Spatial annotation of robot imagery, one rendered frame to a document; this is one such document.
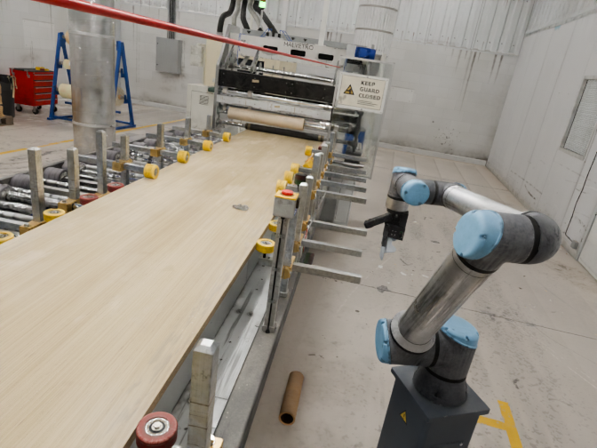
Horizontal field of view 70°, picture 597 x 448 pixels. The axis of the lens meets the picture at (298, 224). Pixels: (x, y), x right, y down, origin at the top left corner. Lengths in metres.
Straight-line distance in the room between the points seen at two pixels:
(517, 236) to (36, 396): 1.08
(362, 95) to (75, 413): 3.80
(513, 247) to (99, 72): 5.11
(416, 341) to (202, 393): 0.81
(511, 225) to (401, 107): 9.71
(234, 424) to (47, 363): 0.49
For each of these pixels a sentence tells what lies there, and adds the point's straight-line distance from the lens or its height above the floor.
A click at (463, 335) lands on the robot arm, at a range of 1.54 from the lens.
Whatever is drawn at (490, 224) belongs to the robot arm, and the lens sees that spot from 1.03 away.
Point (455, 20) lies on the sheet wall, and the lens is 10.80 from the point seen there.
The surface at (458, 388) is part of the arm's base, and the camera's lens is 1.66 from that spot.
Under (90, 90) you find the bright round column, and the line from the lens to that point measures 5.65.
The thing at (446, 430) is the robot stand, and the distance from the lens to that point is 1.71.
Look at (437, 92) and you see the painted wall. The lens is 10.71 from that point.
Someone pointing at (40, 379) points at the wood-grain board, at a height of 0.90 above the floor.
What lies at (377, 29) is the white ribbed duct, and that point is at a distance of 8.42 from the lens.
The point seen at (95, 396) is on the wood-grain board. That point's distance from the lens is 1.08.
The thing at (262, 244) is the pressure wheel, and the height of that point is 0.91.
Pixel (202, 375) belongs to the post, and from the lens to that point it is 0.78.
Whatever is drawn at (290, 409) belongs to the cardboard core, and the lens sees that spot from 2.23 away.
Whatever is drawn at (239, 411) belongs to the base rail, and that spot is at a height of 0.70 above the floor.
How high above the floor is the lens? 1.62
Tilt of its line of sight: 20 degrees down
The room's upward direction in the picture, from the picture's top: 9 degrees clockwise
